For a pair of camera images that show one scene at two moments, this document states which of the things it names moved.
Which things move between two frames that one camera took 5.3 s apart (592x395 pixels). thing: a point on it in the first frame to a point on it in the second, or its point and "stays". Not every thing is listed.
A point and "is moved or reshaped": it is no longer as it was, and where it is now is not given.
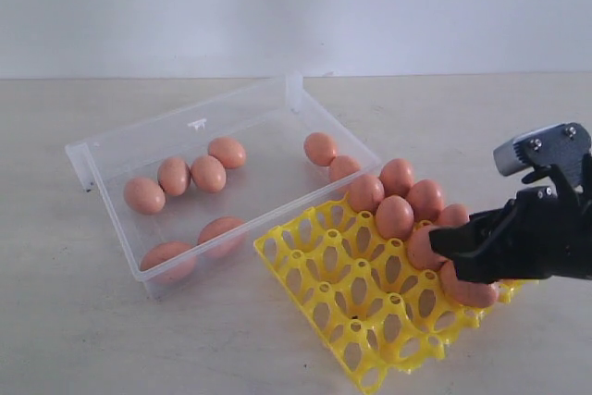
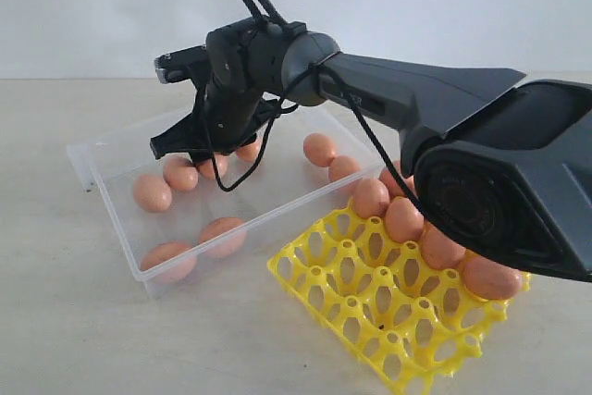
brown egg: (394, 217) is moved or reshaped
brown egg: (466, 291) is moved or reshaped
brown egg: (420, 252) is moved or reshaped
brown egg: (228, 151) is moved or reshaped
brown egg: (174, 176) is moved or reshaped
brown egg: (365, 192) is moved or reshaped
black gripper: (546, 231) to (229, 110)
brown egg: (398, 177) is moved or reshaped
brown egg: (144, 195) is moved or reshaped
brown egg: (342, 166) stays
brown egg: (319, 148) stays
